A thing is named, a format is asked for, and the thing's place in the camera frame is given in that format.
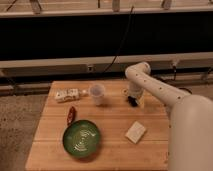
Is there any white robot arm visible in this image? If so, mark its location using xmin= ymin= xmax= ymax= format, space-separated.
xmin=125 ymin=62 xmax=213 ymax=171

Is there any green bowl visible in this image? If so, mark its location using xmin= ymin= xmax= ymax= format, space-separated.
xmin=62 ymin=120 xmax=101 ymax=158

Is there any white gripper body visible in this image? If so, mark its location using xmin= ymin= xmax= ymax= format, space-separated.
xmin=128 ymin=82 xmax=143 ymax=99

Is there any white sponge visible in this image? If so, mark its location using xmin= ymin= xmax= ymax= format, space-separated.
xmin=125 ymin=121 xmax=146 ymax=143

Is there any clear plastic cup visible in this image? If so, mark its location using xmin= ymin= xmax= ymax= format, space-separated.
xmin=89 ymin=84 xmax=105 ymax=106

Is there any wooden cutting board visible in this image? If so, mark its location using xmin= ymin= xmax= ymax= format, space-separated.
xmin=25 ymin=80 xmax=168 ymax=171

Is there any white wrapped packet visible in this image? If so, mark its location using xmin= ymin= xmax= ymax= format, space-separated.
xmin=55 ymin=89 xmax=80 ymax=103

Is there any black hanging cable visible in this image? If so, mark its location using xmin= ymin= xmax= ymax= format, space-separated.
xmin=101 ymin=5 xmax=135 ymax=74

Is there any black eraser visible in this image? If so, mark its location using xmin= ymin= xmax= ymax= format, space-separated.
xmin=127 ymin=96 xmax=138 ymax=107

